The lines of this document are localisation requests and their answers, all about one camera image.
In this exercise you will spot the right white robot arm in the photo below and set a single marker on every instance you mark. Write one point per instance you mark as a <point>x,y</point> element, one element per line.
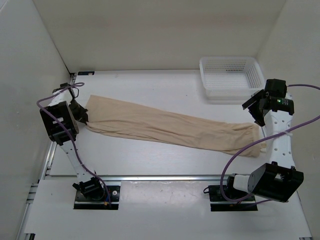
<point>277,179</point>

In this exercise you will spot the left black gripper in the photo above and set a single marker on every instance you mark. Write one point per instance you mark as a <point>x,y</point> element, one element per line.
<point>82,114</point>

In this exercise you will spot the beige trousers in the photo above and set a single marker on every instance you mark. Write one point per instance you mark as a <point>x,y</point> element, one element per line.
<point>121,119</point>

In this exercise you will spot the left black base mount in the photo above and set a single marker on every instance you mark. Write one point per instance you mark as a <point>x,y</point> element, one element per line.
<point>98,202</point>

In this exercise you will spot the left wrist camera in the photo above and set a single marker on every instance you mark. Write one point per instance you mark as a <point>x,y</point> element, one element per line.
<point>61,87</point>

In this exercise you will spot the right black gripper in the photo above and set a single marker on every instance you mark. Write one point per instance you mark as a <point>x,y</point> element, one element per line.
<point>251,104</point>

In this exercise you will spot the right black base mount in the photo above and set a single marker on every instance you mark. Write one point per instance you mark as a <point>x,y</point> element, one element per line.
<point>219,204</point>

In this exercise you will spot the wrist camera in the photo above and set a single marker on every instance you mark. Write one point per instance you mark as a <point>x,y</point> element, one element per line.
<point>61,87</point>
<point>276,87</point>

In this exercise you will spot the white plastic basket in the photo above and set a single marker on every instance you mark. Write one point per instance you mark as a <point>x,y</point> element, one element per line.
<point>230,78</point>

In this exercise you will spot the aluminium frame rail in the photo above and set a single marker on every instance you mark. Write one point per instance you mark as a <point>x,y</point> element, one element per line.
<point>161,184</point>

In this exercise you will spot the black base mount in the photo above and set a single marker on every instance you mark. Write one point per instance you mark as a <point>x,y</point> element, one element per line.
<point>98,202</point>
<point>219,204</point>

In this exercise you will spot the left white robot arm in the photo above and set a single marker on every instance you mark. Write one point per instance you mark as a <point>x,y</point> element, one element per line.
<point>60,114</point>

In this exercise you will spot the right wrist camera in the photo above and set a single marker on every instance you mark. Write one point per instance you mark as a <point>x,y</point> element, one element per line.
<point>276,87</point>

